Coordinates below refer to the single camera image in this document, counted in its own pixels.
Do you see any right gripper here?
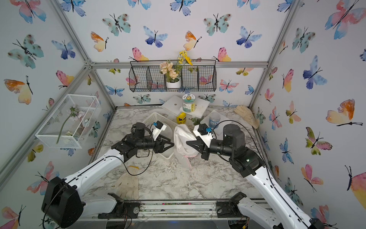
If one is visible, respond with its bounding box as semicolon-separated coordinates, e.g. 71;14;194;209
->
187;137;237;163

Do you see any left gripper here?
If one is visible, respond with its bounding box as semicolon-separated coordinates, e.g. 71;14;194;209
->
136;135;174;154

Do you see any white mesh laundry bag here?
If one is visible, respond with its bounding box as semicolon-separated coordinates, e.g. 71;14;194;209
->
173;124;199;170

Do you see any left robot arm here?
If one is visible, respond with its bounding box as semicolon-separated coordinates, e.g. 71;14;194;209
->
41;121;174;229

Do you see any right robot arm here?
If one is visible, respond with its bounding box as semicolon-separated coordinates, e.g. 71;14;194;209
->
186;123;325;229

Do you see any white plastic basket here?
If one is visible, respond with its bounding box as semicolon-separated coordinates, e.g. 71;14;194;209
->
143;112;178;143

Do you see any small green potted plant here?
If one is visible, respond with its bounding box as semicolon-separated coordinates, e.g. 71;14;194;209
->
190;117;203;126

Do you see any blue label jar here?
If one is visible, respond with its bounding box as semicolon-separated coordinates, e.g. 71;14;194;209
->
209;112;221;129

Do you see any white tiered shelf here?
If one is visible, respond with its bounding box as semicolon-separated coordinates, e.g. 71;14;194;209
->
162;96;231;135

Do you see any green label jar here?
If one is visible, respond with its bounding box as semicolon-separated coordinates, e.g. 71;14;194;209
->
182;93;196;113

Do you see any white flower pot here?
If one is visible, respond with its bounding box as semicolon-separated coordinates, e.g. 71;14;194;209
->
166;78;182;89

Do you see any artificial flower bouquet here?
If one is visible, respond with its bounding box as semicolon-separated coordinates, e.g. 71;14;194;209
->
160;50;193;82

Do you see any pink artificial flower stem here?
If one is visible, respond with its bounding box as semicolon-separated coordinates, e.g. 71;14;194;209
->
56;105;79;145

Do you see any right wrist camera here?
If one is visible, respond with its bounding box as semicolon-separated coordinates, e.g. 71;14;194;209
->
193;124;214;148

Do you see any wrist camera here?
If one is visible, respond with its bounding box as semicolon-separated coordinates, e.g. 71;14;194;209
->
152;121;167;141
193;124;214;148

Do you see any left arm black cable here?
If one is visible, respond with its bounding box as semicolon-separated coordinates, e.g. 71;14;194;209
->
114;148;155;177

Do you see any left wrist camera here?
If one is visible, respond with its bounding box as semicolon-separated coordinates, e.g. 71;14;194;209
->
152;121;167;141

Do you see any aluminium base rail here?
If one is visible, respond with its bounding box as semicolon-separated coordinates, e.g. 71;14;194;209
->
77;199;247;222

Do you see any black wire wall basket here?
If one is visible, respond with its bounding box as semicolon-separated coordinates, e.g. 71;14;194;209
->
126;59;217;93

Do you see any white mesh wall box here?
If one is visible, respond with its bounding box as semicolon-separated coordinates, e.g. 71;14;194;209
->
35;94;101;149

